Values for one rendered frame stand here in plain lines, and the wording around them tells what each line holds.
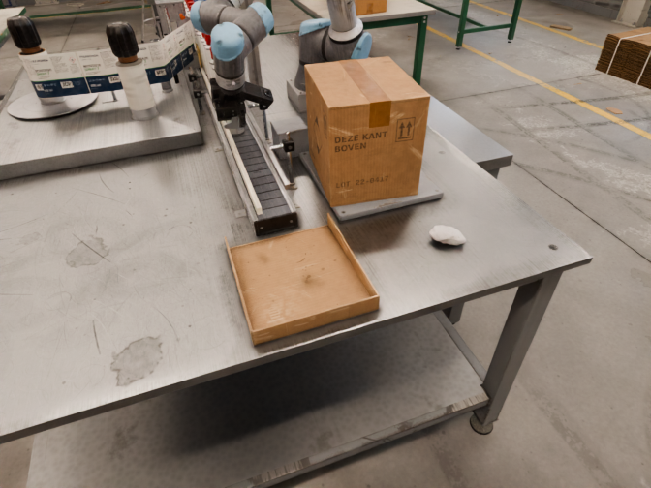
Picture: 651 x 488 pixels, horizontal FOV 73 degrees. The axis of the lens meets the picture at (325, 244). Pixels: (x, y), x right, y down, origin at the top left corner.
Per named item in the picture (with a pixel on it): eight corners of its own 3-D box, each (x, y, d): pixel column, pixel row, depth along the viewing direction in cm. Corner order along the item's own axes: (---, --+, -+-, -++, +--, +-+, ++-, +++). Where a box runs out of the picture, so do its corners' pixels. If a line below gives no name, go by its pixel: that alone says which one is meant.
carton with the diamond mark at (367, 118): (309, 153, 136) (303, 64, 118) (383, 143, 139) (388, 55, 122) (330, 208, 113) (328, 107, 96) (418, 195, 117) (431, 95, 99)
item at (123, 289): (23, 70, 217) (21, 66, 216) (310, 34, 253) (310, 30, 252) (-217, 509, 65) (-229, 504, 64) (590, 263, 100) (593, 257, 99)
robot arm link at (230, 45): (252, 29, 101) (231, 51, 98) (253, 64, 111) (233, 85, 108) (224, 13, 102) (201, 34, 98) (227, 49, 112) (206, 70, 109)
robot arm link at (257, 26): (236, -5, 110) (210, 20, 106) (272, 1, 106) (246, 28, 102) (246, 24, 117) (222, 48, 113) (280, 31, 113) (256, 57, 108)
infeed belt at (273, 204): (189, 48, 227) (188, 40, 225) (205, 46, 229) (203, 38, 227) (261, 232, 108) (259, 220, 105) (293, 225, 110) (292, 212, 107)
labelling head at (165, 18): (170, 61, 198) (153, -2, 181) (198, 58, 201) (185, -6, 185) (171, 71, 188) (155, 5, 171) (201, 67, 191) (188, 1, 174)
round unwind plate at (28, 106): (16, 95, 172) (15, 92, 171) (100, 83, 179) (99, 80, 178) (0, 127, 150) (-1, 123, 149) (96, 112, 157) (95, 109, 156)
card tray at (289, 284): (227, 249, 105) (224, 236, 102) (328, 225, 111) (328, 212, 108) (253, 346, 83) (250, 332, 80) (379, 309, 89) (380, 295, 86)
